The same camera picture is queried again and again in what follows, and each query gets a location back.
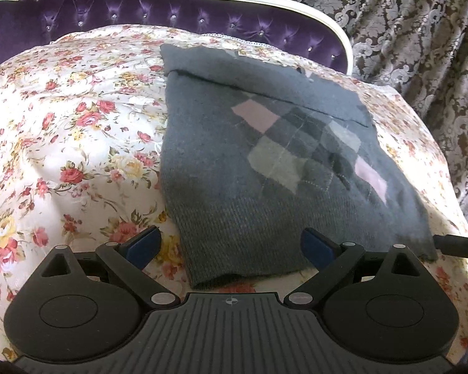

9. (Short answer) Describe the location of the grey argyle knit sweater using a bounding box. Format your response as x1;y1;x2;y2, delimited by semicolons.
159;45;437;289

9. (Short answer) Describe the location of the floral bedspread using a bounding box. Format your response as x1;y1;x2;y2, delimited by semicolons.
0;25;468;360

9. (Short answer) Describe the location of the grey damask curtain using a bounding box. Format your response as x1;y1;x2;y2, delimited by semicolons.
293;0;468;221

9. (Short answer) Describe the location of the purple tufted headboard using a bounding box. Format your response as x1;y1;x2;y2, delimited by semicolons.
0;0;353;74

